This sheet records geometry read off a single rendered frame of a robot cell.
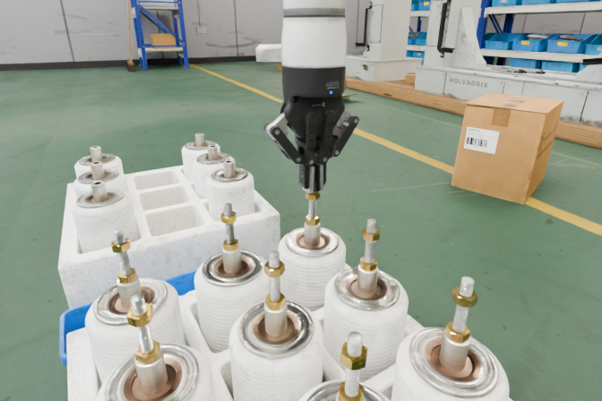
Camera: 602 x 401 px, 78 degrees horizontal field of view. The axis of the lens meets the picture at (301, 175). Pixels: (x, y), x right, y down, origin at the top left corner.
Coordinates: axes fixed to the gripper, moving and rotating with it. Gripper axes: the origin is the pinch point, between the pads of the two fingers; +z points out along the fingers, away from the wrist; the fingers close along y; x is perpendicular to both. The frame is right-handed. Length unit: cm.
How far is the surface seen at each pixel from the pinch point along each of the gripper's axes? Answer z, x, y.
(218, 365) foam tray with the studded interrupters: 17.1, -7.2, -16.5
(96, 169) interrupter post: 7.8, 41.3, -25.2
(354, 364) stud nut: 2.6, -24.6, -11.6
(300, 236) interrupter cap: 9.8, 1.8, -0.9
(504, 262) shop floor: 35, 4, 57
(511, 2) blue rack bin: -49, 286, 469
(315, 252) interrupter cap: 9.8, -2.8, -1.1
